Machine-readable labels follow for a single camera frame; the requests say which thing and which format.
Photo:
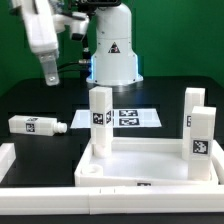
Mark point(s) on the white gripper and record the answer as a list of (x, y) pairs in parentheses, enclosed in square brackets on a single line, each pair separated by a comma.
[(42, 38)]

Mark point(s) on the white desk top tray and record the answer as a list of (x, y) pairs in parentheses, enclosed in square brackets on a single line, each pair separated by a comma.
[(137, 162)]

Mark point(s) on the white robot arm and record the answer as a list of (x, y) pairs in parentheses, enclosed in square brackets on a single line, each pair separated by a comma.
[(104, 27)]

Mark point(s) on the white marker sheet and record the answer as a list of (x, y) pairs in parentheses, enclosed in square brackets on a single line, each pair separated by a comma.
[(122, 118)]

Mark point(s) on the black camera pole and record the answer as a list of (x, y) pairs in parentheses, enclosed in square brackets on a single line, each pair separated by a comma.
[(89, 7)]

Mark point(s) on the white left wall block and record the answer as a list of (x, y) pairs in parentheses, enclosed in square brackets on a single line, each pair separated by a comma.
[(7, 157)]

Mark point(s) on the white wall block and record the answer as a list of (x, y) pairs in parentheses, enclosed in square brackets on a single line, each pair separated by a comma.
[(7, 157), (218, 161)]

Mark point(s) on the white right wall block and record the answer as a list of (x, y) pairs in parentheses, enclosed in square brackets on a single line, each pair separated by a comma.
[(218, 161)]

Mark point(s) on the white obstacle wall bar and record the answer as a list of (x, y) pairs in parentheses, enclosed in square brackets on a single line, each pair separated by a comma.
[(109, 200)]

